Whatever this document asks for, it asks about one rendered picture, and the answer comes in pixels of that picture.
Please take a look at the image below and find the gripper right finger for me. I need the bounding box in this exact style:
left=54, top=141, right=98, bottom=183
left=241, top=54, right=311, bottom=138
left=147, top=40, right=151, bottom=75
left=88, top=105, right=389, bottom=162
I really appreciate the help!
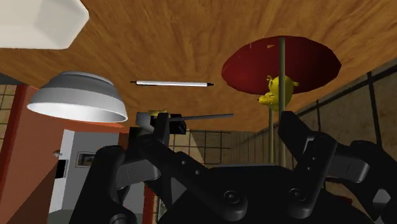
left=277, top=110, right=397, bottom=224

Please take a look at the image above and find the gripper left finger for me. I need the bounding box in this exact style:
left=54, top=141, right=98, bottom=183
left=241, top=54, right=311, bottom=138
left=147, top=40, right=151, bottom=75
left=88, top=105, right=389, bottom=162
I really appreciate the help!
left=69, top=112, right=249, bottom=224

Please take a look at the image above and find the olive thin pole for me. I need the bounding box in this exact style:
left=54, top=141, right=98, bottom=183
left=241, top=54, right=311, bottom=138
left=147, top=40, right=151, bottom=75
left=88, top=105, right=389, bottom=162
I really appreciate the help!
left=277, top=36, right=287, bottom=168
left=268, top=108, right=275, bottom=164

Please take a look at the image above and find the black tool with grey rod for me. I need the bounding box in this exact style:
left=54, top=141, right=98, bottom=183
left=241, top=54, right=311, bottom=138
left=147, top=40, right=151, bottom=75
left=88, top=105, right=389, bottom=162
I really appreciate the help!
left=135, top=108, right=235, bottom=135

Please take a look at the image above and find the yellow animal figure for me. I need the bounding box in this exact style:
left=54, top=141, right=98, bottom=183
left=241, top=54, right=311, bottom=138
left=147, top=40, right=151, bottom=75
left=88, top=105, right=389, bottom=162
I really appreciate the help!
left=256, top=74, right=300, bottom=112

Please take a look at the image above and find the silver pen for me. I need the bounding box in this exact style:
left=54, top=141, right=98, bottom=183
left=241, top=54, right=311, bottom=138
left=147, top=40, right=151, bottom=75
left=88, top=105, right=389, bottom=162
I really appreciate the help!
left=130, top=80, right=215, bottom=88

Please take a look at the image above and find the dark red plate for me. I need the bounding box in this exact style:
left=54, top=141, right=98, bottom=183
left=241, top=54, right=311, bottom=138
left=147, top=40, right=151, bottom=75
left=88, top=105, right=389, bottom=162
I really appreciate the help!
left=221, top=35, right=342, bottom=95

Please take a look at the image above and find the white door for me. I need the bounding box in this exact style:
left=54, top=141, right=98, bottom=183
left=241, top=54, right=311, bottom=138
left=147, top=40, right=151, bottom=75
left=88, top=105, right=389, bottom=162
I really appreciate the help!
left=48, top=129, right=76, bottom=215

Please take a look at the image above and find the grey bowl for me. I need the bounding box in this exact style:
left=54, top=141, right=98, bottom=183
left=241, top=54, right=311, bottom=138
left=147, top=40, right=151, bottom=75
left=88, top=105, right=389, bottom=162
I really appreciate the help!
left=26, top=70, right=129, bottom=123

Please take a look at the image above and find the framed wall picture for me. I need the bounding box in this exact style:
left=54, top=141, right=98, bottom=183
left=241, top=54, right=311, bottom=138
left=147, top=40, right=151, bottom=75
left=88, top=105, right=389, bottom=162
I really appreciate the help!
left=76, top=151, right=97, bottom=169

